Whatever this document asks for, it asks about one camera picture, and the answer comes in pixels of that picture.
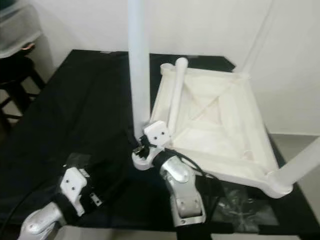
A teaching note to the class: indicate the white plastic children table top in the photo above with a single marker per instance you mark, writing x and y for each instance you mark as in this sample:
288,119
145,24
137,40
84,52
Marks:
215,125

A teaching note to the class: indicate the black tablecloth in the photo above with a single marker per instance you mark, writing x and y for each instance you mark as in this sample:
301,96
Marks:
80,105

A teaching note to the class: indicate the dark wooden stool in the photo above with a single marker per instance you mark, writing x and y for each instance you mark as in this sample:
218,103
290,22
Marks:
17,72

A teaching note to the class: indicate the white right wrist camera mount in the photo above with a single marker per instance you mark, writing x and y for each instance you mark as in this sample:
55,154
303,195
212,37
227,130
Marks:
157,134

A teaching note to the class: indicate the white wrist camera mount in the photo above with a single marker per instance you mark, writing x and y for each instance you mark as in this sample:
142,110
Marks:
72,185
157,134

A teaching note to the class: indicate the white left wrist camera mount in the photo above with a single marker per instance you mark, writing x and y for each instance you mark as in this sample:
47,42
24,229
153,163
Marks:
72,185

